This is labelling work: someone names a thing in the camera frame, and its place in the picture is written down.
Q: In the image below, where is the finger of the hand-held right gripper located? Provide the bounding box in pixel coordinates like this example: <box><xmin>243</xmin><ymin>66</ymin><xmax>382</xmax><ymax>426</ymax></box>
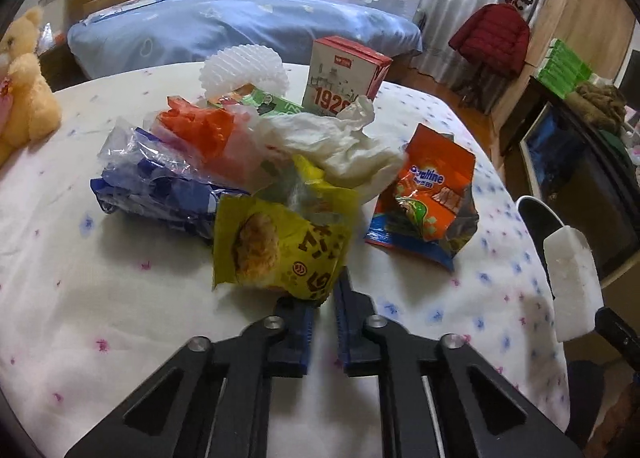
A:
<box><xmin>594</xmin><ymin>307</ymin><xmax>640</xmax><ymax>374</ymax></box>

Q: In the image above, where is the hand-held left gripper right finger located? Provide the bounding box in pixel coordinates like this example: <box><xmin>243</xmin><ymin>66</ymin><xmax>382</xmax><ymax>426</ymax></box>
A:
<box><xmin>334</xmin><ymin>265</ymin><xmax>586</xmax><ymax>458</ymax></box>

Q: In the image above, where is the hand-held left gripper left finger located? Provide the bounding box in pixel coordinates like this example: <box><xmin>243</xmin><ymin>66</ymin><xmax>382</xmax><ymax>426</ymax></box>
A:
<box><xmin>65</xmin><ymin>295</ymin><xmax>331</xmax><ymax>458</ymax></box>

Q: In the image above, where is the white foam block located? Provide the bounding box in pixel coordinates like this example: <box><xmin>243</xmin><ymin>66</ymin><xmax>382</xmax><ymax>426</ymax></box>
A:
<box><xmin>542</xmin><ymin>225</ymin><xmax>603</xmax><ymax>344</ymax></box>

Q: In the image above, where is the yellow snack packet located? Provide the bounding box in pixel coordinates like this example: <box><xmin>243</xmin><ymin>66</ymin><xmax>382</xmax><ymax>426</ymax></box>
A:
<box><xmin>212</xmin><ymin>155</ymin><xmax>361</xmax><ymax>303</ymax></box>

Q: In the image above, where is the black trash bin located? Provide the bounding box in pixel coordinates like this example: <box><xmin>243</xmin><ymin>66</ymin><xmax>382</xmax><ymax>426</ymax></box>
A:
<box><xmin>516</xmin><ymin>195</ymin><xmax>568</xmax><ymax>263</ymax></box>

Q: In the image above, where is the white tissue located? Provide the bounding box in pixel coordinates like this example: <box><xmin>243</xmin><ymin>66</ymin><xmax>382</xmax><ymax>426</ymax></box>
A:
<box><xmin>250</xmin><ymin>95</ymin><xmax>406</xmax><ymax>203</ymax></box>

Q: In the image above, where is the green snack packet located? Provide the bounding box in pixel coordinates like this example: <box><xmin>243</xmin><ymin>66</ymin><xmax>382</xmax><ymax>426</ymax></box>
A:
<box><xmin>207</xmin><ymin>82</ymin><xmax>306</xmax><ymax>119</ymax></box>

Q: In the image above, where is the red and white carton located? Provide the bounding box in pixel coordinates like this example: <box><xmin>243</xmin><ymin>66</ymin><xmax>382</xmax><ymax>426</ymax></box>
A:
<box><xmin>302</xmin><ymin>36</ymin><xmax>393</xmax><ymax>119</ymax></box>

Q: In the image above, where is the dark glass cabinet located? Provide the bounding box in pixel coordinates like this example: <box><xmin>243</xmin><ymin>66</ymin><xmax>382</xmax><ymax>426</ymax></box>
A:
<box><xmin>520</xmin><ymin>78</ymin><xmax>640</xmax><ymax>279</ymax></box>

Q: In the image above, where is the orange snack packet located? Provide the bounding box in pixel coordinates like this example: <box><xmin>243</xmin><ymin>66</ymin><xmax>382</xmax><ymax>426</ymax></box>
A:
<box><xmin>364</xmin><ymin>124</ymin><xmax>480</xmax><ymax>273</ymax></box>

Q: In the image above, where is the white floral tablecloth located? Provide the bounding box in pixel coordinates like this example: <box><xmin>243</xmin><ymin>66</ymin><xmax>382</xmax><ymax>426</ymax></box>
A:
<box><xmin>0</xmin><ymin>62</ymin><xmax>573</xmax><ymax>458</ymax></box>

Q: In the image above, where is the blue and white plastic wrapper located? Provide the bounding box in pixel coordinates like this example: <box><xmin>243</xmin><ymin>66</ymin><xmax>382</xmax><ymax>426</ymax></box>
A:
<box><xmin>90</xmin><ymin>118</ymin><xmax>251</xmax><ymax>241</ymax></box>

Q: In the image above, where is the orange plastic bag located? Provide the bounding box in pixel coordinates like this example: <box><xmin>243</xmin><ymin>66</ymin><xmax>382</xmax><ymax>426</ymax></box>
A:
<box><xmin>150</xmin><ymin>95</ymin><xmax>261</xmax><ymax>189</ymax></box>

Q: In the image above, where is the brown fluffy cloth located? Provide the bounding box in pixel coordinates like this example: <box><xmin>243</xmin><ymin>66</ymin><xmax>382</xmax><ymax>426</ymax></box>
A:
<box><xmin>565</xmin><ymin>82</ymin><xmax>628</xmax><ymax>133</ymax></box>

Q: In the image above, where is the stack of green boxes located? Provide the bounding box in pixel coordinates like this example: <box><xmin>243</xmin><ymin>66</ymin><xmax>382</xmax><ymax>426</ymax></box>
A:
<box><xmin>537</xmin><ymin>38</ymin><xmax>593</xmax><ymax>98</ymax></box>

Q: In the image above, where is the white foam fruit net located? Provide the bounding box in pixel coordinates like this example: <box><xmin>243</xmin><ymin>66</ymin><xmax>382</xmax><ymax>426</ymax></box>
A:
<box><xmin>200</xmin><ymin>44</ymin><xmax>290</xmax><ymax>98</ymax></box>

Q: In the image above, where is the bed with blue duvet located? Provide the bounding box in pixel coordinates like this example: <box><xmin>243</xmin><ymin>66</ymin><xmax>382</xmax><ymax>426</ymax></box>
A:
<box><xmin>67</xmin><ymin>0</ymin><xmax>423</xmax><ymax>81</ymax></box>

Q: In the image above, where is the red padded jacket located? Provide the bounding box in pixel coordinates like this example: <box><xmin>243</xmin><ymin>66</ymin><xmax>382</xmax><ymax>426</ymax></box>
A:
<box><xmin>448</xmin><ymin>2</ymin><xmax>531</xmax><ymax>76</ymax></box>

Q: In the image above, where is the dark wooden nightstand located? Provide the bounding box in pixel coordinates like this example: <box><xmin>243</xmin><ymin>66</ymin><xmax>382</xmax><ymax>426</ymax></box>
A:
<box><xmin>40</xmin><ymin>45</ymin><xmax>86</xmax><ymax>91</ymax></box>

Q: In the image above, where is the yellow teddy bear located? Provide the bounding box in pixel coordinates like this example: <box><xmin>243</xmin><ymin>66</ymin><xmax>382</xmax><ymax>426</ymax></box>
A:
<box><xmin>0</xmin><ymin>8</ymin><xmax>63</xmax><ymax>166</ymax></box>

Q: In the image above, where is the clutter on nightstand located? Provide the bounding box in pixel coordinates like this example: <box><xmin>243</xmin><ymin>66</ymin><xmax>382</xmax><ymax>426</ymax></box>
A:
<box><xmin>37</xmin><ymin>22</ymin><xmax>66</xmax><ymax>53</ymax></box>

